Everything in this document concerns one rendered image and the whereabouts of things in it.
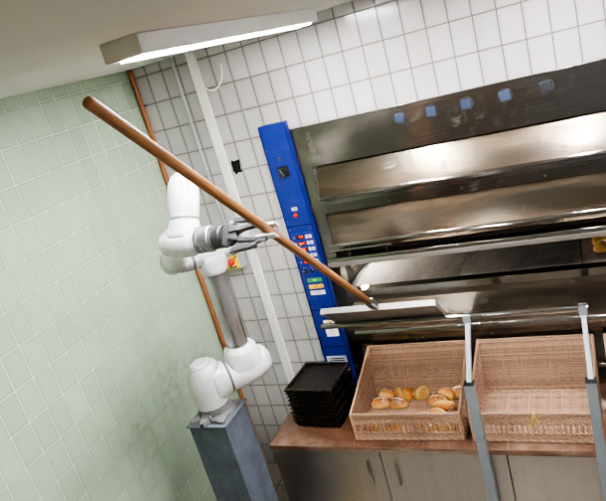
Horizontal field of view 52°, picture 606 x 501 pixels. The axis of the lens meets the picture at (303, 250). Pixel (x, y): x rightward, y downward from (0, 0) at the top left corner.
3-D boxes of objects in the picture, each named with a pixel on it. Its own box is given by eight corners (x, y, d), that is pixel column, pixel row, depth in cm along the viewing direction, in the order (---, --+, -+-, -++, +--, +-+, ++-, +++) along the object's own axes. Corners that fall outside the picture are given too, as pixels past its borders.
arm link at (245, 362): (227, 382, 301) (267, 363, 307) (236, 398, 286) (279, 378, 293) (178, 237, 272) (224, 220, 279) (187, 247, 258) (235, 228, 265)
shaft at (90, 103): (89, 104, 130) (91, 91, 131) (78, 107, 132) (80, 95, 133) (372, 304, 274) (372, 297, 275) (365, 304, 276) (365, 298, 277)
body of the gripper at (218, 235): (221, 230, 212) (244, 227, 208) (219, 253, 209) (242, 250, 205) (209, 222, 206) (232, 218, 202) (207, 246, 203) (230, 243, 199)
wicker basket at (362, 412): (378, 387, 355) (366, 344, 347) (478, 383, 331) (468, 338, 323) (354, 441, 313) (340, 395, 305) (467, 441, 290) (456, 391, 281)
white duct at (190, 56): (303, 424, 389) (186, 52, 321) (310, 424, 387) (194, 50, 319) (301, 426, 387) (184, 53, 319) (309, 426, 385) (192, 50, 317)
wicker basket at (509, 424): (484, 383, 330) (475, 337, 322) (601, 381, 305) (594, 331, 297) (471, 442, 289) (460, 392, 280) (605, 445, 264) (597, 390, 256)
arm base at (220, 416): (186, 429, 285) (182, 419, 283) (210, 402, 303) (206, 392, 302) (220, 429, 277) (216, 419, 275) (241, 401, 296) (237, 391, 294)
